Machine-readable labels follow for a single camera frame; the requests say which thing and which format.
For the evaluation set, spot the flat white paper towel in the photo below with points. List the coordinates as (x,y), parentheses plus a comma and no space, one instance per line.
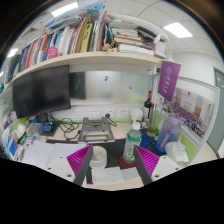
(110,175)

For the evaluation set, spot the white paper sheets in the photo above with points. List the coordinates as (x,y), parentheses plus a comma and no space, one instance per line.
(46,153)

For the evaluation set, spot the large rectangular ceiling light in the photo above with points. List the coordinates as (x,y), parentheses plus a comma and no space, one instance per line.
(177,30)

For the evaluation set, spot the small blue desk device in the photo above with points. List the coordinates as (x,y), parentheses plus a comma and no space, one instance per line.
(48,127)

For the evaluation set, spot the grey door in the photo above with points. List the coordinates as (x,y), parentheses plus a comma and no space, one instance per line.
(216,110)

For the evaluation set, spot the dark wine bottle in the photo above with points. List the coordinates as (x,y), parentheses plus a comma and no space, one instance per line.
(147,106)

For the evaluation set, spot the blue window sticker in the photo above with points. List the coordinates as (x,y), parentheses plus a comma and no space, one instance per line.
(106,78)

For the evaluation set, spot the orange window sticker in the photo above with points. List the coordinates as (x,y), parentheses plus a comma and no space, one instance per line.
(130,87)

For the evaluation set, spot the flat round red coaster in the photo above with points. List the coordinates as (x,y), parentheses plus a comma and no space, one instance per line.
(124,164)

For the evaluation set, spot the white wall socket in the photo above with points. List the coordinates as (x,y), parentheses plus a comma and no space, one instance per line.
(123,111)
(109,111)
(94,112)

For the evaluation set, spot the purple hanging banner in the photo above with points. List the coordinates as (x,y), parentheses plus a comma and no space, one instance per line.
(168,80)

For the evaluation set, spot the small ceiling light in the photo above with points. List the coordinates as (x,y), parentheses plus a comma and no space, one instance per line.
(12,52)

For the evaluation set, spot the black computer monitor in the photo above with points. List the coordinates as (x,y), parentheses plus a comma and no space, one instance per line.
(41,90)

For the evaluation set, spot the grey metal laptop stand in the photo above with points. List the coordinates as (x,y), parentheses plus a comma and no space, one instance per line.
(96,130)

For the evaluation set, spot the green-labelled tea bottle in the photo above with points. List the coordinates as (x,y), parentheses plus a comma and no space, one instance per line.
(131,145)

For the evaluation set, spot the shelf unit with books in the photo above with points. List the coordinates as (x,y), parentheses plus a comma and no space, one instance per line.
(83,36)

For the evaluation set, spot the purple plastic water jug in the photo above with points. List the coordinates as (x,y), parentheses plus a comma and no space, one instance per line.
(168,133)

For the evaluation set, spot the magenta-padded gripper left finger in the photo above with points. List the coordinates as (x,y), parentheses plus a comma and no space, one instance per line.
(60,165)

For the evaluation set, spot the white ceramic jar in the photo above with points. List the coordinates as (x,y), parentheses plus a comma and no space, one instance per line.
(136,115)

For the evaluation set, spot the group photo poster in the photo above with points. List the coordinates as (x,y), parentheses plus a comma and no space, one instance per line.
(193,111)

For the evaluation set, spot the crumpled white tissue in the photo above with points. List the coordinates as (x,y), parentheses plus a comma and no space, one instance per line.
(176,151)

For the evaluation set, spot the green drinking glass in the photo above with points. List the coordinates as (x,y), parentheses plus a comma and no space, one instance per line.
(153,125)

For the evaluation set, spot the black desk mat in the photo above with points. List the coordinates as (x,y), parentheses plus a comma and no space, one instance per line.
(115,150)

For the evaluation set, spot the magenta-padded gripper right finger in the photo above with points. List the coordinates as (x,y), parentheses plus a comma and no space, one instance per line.
(166,165)

